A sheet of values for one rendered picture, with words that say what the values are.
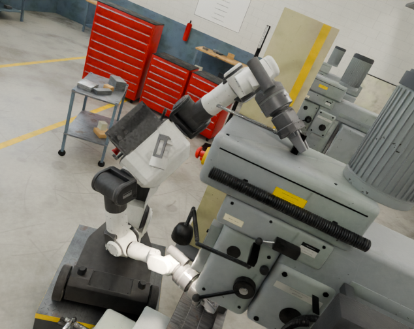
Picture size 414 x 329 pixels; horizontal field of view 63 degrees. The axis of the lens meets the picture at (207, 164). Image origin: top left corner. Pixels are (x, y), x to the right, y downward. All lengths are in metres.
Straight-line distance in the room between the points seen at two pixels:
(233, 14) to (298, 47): 7.55
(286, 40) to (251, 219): 1.89
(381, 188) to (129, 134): 0.90
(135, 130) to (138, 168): 0.15
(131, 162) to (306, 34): 1.75
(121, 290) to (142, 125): 1.09
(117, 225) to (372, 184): 0.98
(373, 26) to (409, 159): 9.21
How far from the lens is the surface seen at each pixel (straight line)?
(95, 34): 6.48
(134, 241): 1.55
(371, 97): 9.36
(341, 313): 0.83
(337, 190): 0.92
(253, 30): 10.06
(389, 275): 1.09
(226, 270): 1.12
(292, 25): 2.68
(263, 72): 0.96
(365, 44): 10.08
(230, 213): 0.98
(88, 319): 2.21
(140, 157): 1.35
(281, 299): 1.13
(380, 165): 0.96
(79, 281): 2.10
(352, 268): 1.06
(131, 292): 2.11
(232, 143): 0.89
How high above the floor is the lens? 2.19
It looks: 25 degrees down
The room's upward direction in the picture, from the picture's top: 23 degrees clockwise
